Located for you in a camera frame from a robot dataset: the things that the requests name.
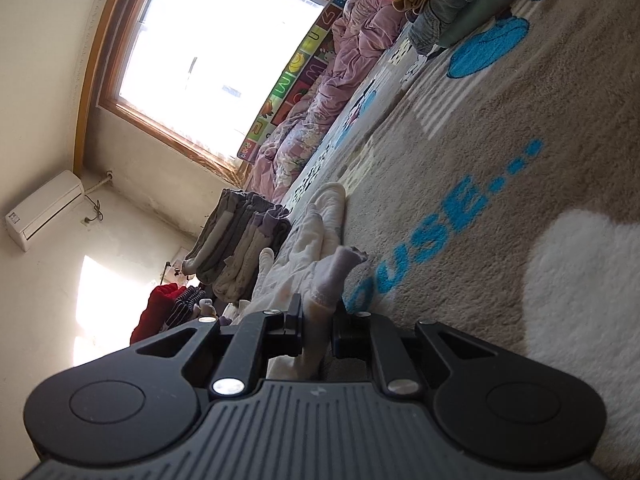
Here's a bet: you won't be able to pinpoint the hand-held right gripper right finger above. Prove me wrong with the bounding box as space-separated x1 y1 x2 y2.
331 305 506 401

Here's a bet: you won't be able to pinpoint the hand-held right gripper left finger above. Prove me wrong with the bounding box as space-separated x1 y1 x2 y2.
131 294 304 401

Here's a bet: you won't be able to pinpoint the white padded floral baby garment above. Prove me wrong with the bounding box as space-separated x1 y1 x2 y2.
235 182 368 383

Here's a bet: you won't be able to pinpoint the stack of grey folded clothes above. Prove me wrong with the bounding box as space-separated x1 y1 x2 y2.
182 187 292 303

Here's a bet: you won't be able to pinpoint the stack of colourful folded clothes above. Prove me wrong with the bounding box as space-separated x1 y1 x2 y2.
130 282 236 346

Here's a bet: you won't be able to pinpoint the brown cartoon printed blanket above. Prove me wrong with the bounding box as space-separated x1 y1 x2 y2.
260 0 640 480

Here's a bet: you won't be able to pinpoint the colourful alphabet headboard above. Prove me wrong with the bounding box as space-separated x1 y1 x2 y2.
236 0 383 163

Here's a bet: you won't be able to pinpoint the purple quilt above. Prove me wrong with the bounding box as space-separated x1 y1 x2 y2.
245 0 408 206

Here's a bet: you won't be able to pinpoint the white air conditioner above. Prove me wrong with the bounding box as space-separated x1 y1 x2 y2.
5 169 85 253

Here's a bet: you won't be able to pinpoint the wooden framed window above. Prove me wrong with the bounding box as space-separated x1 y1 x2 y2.
72 0 361 181

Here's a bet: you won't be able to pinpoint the folded blue jeans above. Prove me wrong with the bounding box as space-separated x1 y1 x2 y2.
407 0 526 56

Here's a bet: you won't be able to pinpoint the folded teal garment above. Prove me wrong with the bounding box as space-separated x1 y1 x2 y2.
437 0 543 51

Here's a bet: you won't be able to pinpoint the black wall cable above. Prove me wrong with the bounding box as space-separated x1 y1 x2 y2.
82 170 113 226

